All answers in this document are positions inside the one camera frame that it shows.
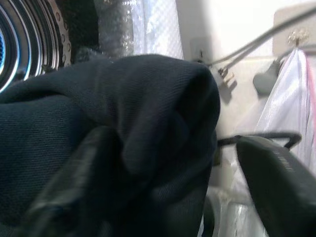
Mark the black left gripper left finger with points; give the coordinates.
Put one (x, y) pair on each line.
(66, 185)

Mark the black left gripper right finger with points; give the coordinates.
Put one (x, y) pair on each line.
(276, 182)

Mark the dark navy cloth garment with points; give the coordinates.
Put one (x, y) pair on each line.
(103, 118)

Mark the steel washing machine drum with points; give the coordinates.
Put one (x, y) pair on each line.
(27, 42)

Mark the clear plastic bag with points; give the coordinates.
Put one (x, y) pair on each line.
(229, 197)

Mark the white mesh laundry bag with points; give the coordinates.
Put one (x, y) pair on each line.
(291, 103)

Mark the grey power plug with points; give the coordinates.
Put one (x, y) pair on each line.
(225, 76)

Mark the clear bubble wrap sheet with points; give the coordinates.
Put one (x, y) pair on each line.
(140, 27)

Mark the beige wall hook plate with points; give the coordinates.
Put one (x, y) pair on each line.
(293, 29)

